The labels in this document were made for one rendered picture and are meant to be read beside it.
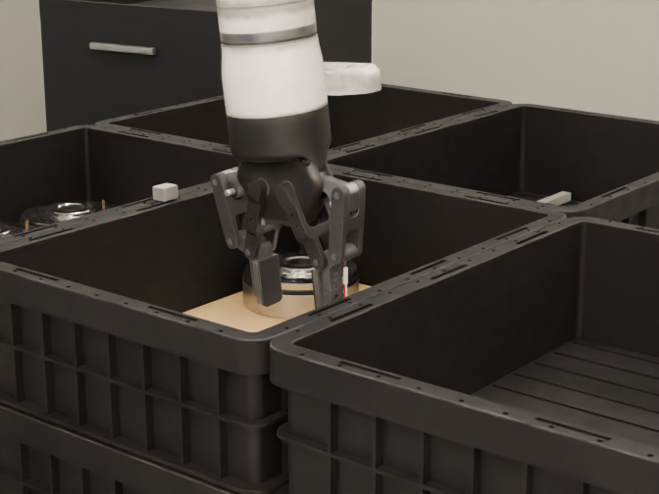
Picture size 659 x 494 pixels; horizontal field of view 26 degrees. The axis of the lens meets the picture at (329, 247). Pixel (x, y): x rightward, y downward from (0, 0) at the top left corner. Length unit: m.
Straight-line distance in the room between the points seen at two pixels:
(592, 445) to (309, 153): 0.36
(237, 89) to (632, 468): 0.42
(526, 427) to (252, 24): 0.37
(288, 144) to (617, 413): 0.31
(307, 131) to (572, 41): 3.64
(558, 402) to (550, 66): 3.64
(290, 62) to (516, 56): 3.72
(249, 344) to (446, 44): 3.96
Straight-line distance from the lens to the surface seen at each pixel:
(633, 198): 1.29
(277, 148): 1.02
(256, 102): 1.01
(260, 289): 1.10
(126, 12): 2.89
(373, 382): 0.84
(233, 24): 1.02
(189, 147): 1.44
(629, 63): 4.58
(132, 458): 1.01
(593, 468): 0.77
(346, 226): 1.02
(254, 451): 0.94
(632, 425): 1.05
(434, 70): 4.85
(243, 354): 0.90
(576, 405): 1.07
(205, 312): 1.26
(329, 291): 1.05
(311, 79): 1.02
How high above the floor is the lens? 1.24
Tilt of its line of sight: 16 degrees down
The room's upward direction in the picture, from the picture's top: straight up
